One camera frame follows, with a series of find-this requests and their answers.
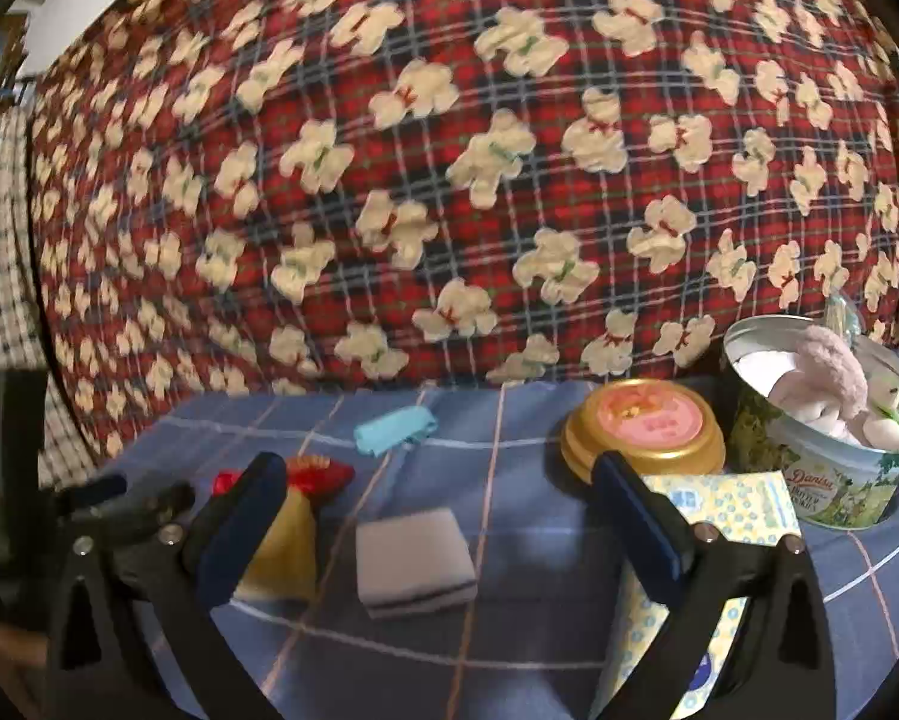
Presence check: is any yellow patterned tissue packet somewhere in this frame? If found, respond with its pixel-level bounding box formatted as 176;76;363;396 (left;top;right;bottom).
595;469;803;720

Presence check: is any round metal cookie tin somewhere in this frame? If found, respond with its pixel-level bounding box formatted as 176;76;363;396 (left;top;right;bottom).
721;313;899;533

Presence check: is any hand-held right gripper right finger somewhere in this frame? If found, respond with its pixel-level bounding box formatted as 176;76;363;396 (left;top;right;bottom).
591;452;852;720

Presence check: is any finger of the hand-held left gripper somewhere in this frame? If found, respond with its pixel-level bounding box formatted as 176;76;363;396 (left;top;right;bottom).
55;474;130;518
100;481;197;541

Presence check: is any white sponge with black stripe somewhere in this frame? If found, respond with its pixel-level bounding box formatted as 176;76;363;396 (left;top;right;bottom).
354;508;475;620

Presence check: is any light blue cloth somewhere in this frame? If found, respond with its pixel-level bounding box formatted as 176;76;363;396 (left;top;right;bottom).
353;405;437;457

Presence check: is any red plaid bear-print quilt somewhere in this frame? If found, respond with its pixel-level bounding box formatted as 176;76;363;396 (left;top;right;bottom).
25;0;899;458

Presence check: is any pink fluffy plush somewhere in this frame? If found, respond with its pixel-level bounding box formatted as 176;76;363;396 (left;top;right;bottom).
766;325;899;451

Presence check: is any gold round tin lid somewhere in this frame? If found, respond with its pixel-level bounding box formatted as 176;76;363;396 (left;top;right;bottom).
559;380;727;485

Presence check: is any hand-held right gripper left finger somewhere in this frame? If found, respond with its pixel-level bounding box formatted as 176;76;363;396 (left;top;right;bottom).
44;452;289;720

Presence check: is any clear plastic toothpick packet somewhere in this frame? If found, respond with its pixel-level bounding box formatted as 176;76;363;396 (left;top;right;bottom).
825;292;867;338

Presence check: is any blue plaid bed sheet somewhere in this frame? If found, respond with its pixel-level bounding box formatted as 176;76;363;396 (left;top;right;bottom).
82;379;899;720

